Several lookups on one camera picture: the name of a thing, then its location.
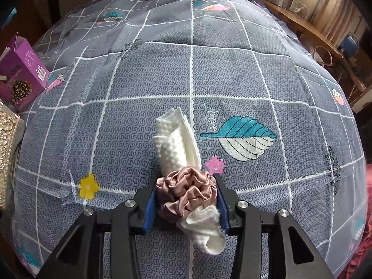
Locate white waffle cloth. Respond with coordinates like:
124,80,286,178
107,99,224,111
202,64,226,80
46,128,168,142
153,107,226,256

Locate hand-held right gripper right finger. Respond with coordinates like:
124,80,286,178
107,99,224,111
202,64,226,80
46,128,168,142
213,174,335,279

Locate pink ruffled cloth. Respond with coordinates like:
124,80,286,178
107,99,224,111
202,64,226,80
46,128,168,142
340,238,372,279

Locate clear plastic container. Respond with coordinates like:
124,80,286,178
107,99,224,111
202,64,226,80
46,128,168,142
289,0,310,18

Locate purple cardboard box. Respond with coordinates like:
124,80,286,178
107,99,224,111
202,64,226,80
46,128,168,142
0,33,50,112

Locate gold embossed tissue box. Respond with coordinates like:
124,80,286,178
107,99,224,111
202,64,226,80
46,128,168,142
0,99,25,211

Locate blue chair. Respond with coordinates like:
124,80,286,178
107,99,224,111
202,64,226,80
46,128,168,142
340,34,359,54

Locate round-backed metal chair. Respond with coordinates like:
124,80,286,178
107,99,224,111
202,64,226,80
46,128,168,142
315,45,332,67

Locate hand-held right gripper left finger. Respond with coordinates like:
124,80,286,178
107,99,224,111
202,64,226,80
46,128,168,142
36,177,159,279

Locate wooden desk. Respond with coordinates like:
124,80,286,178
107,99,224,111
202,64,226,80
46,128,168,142
263,0,343,60

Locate pink patterned curtain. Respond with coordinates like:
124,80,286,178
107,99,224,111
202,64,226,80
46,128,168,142
311,0,364,44

